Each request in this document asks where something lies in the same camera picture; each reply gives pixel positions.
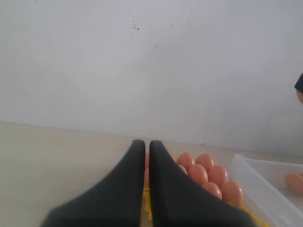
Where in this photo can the clear plastic bin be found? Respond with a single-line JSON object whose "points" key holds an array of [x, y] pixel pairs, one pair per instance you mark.
{"points": [[266, 197]]}

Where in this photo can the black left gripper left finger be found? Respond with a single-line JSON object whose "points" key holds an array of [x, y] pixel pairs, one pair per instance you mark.
{"points": [[115, 201]]}

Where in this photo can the brown egg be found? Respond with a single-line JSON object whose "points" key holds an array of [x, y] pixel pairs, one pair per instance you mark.
{"points": [[147, 155], [294, 182], [183, 168], [205, 160], [218, 175], [173, 157], [300, 96], [232, 193], [198, 174], [213, 189], [146, 178], [186, 160]]}

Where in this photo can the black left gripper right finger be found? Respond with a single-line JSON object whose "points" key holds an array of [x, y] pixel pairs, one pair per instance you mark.
{"points": [[177, 201]]}

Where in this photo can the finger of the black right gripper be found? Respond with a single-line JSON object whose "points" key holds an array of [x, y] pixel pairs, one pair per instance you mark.
{"points": [[299, 84]]}

